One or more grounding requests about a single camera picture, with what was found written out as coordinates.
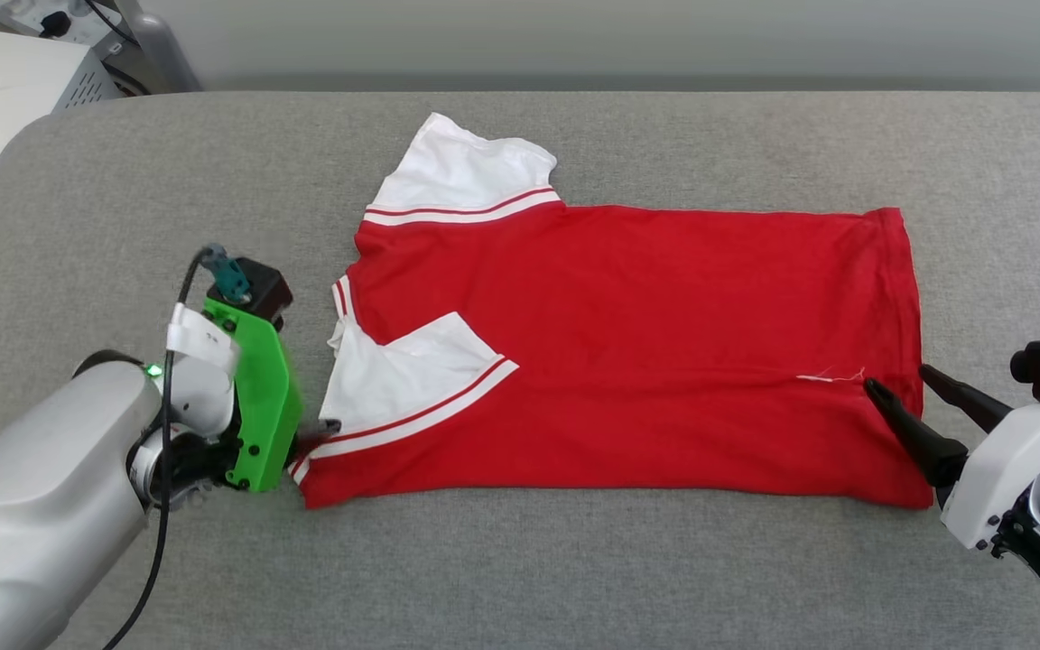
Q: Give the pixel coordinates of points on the white partition board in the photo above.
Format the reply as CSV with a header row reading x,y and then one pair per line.
x,y
574,36

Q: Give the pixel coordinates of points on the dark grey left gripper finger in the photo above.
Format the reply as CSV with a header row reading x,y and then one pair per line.
x,y
326,426

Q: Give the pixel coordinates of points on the red and white t-shirt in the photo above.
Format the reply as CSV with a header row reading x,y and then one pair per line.
x,y
646,343

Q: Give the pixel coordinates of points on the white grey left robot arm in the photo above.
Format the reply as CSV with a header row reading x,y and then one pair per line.
x,y
32,506

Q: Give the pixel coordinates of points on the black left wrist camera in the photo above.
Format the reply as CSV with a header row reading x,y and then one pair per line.
x,y
263,284

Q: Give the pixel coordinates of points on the white power strip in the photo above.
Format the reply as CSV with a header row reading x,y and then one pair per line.
x,y
28,16

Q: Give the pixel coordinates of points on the grey curved chair part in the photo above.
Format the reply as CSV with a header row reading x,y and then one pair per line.
x,y
163,50

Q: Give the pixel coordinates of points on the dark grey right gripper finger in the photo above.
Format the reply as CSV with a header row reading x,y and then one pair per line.
x,y
913,438
967,397

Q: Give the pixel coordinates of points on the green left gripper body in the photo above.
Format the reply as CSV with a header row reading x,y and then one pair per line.
x,y
263,397

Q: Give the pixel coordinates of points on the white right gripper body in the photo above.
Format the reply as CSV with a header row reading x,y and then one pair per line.
x,y
994,478

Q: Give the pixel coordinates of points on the white appliance cabinet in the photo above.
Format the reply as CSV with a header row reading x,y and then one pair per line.
x,y
10,99

